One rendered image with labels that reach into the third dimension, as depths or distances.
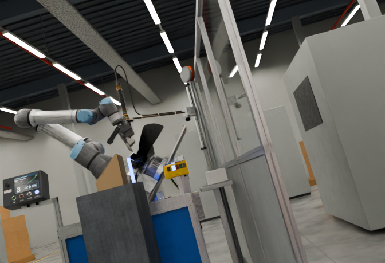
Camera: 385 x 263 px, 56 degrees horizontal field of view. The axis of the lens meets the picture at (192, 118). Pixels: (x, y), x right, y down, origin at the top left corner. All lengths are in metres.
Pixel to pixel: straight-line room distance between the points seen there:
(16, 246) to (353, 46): 9.15
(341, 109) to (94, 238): 2.74
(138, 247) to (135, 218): 0.14
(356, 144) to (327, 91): 0.58
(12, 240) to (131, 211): 8.99
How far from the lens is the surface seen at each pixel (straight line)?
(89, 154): 2.06
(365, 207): 3.89
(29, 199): 2.59
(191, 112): 3.19
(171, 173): 2.40
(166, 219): 2.46
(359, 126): 3.90
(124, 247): 1.94
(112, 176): 2.00
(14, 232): 10.77
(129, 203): 1.91
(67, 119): 2.12
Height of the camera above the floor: 0.93
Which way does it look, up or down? 10 degrees up
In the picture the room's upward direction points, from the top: 15 degrees counter-clockwise
